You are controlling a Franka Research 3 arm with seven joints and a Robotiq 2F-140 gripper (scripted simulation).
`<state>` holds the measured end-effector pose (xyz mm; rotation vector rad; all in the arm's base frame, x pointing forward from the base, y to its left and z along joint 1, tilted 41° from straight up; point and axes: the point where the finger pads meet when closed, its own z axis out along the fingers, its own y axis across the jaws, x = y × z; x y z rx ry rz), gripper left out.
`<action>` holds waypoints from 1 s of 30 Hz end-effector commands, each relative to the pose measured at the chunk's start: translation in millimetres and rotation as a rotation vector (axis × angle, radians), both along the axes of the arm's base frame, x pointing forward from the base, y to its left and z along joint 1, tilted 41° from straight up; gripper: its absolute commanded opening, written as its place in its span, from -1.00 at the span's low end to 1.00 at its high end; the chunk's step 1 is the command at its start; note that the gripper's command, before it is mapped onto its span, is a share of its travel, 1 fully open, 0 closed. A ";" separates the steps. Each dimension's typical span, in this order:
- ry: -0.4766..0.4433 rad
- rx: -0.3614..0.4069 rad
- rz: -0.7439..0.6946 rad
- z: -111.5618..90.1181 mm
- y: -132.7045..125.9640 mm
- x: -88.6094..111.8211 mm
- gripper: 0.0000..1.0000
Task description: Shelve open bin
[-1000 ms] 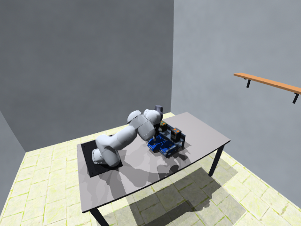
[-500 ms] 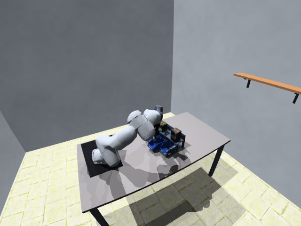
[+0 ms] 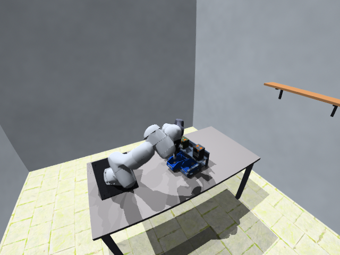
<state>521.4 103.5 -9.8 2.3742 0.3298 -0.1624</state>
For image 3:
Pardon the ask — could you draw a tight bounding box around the black tool case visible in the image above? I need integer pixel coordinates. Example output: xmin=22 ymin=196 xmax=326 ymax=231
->
xmin=193 ymin=144 xmax=205 ymax=160

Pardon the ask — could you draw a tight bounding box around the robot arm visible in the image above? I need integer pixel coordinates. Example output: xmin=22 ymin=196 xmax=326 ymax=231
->
xmin=104 ymin=119 xmax=184 ymax=188

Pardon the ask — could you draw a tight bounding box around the dark green tool case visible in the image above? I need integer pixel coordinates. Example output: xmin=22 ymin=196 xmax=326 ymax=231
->
xmin=180 ymin=136 xmax=189 ymax=149

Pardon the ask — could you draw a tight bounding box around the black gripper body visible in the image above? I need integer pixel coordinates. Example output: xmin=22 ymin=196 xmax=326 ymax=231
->
xmin=174 ymin=139 xmax=181 ymax=147

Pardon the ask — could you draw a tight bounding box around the dark grey shelf rack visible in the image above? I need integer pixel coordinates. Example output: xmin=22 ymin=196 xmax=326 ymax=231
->
xmin=178 ymin=140 xmax=210 ymax=178

